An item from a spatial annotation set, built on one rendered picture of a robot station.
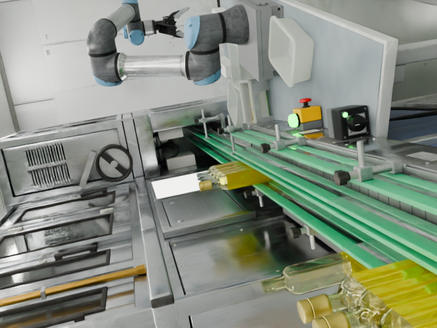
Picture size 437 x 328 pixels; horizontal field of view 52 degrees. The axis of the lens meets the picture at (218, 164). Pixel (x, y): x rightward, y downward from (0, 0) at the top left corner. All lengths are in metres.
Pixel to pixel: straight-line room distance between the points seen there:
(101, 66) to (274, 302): 1.16
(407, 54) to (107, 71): 1.15
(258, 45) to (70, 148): 1.41
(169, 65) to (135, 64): 0.14
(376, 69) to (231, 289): 0.65
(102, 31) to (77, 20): 3.60
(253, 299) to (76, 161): 1.74
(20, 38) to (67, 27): 0.76
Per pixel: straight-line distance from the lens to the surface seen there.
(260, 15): 1.66
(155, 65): 1.83
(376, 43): 1.16
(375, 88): 1.18
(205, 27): 1.72
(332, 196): 1.04
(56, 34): 5.48
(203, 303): 1.16
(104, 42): 1.87
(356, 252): 0.98
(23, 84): 5.98
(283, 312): 1.24
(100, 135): 2.67
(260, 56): 1.69
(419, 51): 1.24
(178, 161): 2.81
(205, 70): 1.77
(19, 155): 2.75
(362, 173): 0.85
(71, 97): 5.42
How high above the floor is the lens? 1.36
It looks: 10 degrees down
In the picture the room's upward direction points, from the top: 101 degrees counter-clockwise
